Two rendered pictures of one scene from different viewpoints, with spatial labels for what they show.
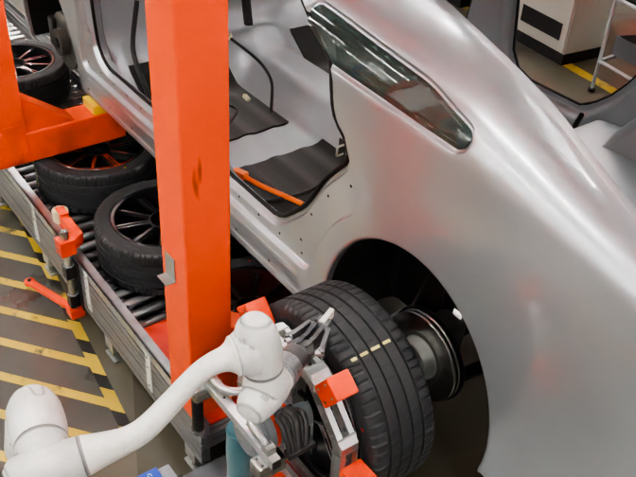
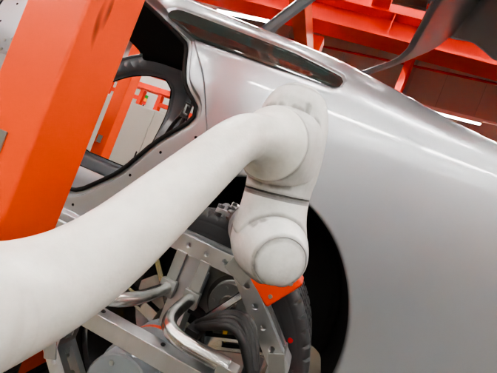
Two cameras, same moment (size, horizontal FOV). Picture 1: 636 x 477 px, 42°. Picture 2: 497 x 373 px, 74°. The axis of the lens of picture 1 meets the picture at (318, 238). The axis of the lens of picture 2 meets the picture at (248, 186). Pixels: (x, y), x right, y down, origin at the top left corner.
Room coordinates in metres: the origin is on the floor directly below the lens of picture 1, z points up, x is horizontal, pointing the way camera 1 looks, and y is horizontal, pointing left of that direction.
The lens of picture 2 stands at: (1.13, 0.47, 1.27)
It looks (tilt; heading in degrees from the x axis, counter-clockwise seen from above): 0 degrees down; 322
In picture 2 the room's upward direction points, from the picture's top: 22 degrees clockwise
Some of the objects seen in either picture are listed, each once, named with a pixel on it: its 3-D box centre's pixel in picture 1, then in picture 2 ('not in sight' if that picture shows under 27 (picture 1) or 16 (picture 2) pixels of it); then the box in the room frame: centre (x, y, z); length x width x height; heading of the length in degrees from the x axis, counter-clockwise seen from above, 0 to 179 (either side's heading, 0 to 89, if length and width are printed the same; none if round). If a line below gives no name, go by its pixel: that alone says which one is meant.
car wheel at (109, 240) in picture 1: (166, 234); not in sight; (3.23, 0.73, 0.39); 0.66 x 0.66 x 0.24
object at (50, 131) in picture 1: (69, 113); not in sight; (3.80, 1.32, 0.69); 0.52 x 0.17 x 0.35; 129
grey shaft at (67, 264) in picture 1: (70, 274); not in sight; (2.98, 1.13, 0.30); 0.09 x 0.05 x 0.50; 39
